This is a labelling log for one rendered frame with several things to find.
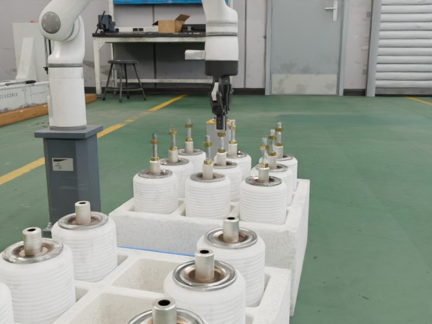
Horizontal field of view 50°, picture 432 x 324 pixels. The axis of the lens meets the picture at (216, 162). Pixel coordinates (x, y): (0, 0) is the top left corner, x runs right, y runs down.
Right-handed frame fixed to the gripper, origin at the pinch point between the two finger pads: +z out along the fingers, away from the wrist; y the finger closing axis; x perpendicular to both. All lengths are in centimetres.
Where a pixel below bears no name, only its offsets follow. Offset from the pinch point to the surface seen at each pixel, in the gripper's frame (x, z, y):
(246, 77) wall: 104, 13, 502
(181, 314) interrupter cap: -13, 10, -63
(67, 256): 6, 10, -53
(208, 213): -1.9, 16.3, -16.2
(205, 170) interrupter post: -0.2, 8.0, -12.8
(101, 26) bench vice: 246, -46, 385
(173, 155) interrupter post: 11.3, 8.0, -1.0
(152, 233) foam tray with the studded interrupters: 9.0, 20.4, -19.7
